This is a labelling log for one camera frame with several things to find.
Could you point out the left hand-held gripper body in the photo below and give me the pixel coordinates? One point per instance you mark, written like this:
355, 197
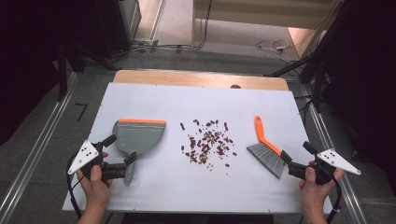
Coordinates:
85, 155

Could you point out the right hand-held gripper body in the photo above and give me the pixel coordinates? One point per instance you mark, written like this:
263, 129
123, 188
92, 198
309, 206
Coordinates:
337, 161

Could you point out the grey dustpan with orange lip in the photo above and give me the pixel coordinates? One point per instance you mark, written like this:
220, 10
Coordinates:
140, 137

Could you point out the red beans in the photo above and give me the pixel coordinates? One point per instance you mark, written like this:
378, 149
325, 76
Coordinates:
204, 146

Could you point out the person's left hand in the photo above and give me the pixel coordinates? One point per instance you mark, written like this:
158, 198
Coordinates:
97, 189

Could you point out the person's right hand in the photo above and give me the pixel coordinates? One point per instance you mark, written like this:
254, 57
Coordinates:
314, 193

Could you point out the white board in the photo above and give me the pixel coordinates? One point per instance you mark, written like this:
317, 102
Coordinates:
186, 189

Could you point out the black metal stand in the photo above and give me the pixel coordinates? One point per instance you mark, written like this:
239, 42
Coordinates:
317, 81
62, 71

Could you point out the dark round table grommet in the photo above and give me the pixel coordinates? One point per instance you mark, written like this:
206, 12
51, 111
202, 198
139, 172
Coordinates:
235, 86

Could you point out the dark curtain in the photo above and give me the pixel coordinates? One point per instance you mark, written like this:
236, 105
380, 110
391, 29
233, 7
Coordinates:
367, 77
28, 62

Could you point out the wooden table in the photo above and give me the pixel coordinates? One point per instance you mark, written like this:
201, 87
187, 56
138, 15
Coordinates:
186, 79

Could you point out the dark cabinet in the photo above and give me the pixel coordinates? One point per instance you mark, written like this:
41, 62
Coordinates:
118, 25

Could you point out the light wooden furniture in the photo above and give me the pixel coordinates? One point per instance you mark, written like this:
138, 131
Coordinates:
264, 12

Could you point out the aluminium floor rail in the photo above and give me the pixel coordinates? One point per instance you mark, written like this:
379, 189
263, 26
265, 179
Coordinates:
34, 155
339, 186

